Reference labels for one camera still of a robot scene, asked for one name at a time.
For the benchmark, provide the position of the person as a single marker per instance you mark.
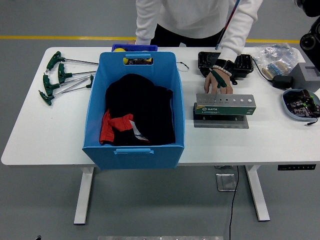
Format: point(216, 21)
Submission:
point(195, 15)

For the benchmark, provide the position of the black white robot left hand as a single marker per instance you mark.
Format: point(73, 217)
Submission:
point(38, 238)

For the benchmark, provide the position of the red garment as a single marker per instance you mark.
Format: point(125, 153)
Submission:
point(120, 123)

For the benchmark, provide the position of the green metal hex key stand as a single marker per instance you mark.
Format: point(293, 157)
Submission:
point(225, 110)

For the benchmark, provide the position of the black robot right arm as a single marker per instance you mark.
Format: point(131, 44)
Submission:
point(311, 40)

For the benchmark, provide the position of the person's left hand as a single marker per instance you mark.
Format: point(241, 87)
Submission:
point(211, 83)

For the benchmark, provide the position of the person's right forearm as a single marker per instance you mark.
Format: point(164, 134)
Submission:
point(143, 32)

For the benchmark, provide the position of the dark electronic parts heap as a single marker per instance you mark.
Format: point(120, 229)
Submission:
point(300, 105)

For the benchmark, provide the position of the clear plastic parts bag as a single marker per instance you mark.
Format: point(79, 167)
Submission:
point(280, 53)

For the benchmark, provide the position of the yellow ball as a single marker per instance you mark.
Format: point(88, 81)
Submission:
point(119, 49)

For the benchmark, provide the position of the small dark blue bin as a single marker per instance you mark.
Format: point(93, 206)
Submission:
point(140, 47)

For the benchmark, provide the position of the black garment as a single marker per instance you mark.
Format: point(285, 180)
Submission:
point(140, 100)

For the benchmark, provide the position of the person's left forearm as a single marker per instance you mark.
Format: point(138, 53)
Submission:
point(232, 45)

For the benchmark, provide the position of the thin black plug lead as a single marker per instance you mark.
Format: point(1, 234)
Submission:
point(311, 123)

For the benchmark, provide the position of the black power adapter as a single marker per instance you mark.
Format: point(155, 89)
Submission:
point(282, 82)

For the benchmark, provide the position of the large light blue plastic box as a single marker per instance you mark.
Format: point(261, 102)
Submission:
point(135, 160)

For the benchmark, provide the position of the black table control panel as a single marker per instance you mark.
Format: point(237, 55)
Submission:
point(295, 167)

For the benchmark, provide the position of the square metal floor plate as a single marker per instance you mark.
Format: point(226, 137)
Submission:
point(225, 182)

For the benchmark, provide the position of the taped resistor strip bundle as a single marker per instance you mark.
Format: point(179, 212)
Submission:
point(280, 68)

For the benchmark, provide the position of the person's right hand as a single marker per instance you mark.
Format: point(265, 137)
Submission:
point(132, 42)

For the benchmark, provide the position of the light blue bowl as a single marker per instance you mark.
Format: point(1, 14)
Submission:
point(287, 110)

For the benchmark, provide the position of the grey square box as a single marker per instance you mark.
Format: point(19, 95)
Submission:
point(300, 77)

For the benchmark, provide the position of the black plastic tray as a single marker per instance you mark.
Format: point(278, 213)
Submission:
point(206, 60)

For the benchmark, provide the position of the black wristband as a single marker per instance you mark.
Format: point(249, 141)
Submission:
point(225, 64)

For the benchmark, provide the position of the white table leg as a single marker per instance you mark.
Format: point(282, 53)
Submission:
point(258, 200)
point(83, 200)

